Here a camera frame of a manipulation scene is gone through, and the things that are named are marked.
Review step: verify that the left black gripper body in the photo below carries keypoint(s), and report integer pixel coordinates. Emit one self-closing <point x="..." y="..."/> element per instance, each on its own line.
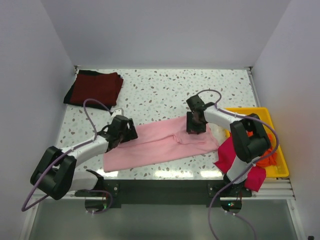
<point x="124" y="132"/>

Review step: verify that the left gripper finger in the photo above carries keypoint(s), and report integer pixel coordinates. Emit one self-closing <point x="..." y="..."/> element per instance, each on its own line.
<point x="123" y="138"/>
<point x="131" y="132"/>

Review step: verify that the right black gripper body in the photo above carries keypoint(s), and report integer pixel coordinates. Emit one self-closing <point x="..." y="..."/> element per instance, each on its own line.
<point x="197" y="122"/>

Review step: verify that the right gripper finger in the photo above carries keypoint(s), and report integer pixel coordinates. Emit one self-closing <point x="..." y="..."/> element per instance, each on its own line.
<point x="190" y="126"/>
<point x="200" y="128"/>

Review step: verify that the pink t shirt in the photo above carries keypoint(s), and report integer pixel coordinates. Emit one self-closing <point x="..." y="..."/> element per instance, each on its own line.
<point x="159" y="142"/>

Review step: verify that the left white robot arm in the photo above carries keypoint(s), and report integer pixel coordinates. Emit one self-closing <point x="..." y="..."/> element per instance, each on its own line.
<point x="55" y="171"/>

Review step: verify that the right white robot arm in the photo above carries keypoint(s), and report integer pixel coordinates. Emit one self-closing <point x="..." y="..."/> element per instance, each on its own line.
<point x="249" y="137"/>

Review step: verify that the folded dark red t shirt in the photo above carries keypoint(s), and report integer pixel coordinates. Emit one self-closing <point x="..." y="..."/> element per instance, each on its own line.
<point x="96" y="87"/>

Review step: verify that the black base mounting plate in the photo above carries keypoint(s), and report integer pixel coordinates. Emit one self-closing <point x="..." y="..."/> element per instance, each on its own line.
<point x="117" y="193"/>

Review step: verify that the magenta t shirt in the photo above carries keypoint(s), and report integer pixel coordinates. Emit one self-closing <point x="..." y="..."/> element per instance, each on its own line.
<point x="226" y="156"/>

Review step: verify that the orange t shirt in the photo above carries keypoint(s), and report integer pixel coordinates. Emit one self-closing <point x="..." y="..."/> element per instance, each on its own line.
<point x="272" y="156"/>

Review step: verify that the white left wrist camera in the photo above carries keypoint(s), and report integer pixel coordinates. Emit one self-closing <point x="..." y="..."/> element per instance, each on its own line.
<point x="117" y="111"/>

